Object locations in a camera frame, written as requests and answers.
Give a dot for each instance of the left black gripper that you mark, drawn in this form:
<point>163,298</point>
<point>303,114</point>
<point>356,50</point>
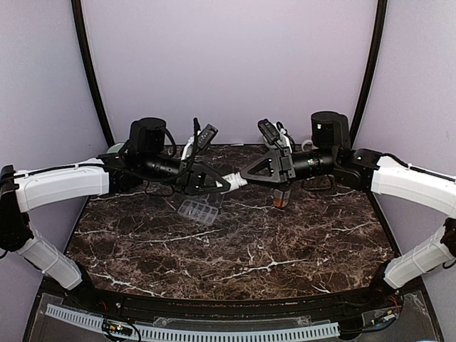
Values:
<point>191,179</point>

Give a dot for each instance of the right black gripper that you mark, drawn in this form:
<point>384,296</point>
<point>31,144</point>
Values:
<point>271,160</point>

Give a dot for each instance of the white pill bottle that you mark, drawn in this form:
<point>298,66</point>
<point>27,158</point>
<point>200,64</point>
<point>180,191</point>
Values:
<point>235,180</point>

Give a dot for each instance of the clear plastic pill organizer box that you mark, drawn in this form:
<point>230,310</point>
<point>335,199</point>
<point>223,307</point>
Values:
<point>203,209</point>

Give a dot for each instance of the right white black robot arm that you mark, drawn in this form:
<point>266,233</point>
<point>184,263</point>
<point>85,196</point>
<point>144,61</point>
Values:
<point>372,172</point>

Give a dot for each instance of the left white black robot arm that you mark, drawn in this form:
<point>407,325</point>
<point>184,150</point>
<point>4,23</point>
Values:
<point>141,158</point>

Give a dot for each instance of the amber pill bottle grey cap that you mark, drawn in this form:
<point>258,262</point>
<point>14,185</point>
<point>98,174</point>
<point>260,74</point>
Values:
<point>281,196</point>

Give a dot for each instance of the cream printed mug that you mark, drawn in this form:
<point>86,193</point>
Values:
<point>307,145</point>

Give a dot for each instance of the left celadon green bowl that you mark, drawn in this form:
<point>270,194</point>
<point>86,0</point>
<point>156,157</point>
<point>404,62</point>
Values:
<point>115,148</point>

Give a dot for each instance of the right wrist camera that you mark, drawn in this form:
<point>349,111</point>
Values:
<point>275,135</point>

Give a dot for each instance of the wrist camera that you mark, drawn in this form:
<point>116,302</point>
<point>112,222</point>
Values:
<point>275,135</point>
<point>204,139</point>

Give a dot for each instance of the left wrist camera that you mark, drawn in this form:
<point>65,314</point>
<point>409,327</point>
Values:
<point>204,139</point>

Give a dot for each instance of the white slotted cable duct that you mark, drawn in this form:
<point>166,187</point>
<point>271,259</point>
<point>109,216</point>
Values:
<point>122,331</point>

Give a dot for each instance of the right black frame post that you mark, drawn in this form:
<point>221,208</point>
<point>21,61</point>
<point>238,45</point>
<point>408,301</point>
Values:
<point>371,63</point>

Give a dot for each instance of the black frame post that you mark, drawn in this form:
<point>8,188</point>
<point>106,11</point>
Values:
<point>82,36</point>
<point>371,63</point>

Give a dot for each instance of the left black frame post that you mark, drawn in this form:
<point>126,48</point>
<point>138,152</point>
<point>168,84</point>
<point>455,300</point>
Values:
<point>82,36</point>

